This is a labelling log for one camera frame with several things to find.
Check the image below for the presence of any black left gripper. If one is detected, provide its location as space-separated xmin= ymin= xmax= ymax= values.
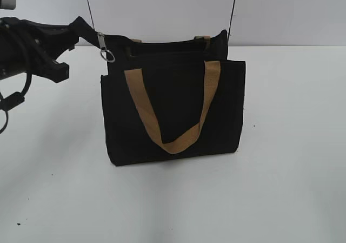
xmin=1 ymin=16 xmax=99 ymax=83

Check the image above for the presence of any black canvas tote bag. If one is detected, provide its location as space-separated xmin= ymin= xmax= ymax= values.
xmin=101 ymin=30 xmax=246 ymax=166

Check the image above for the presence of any silver zipper pull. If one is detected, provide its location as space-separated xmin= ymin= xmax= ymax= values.
xmin=97 ymin=32 xmax=115 ymax=63

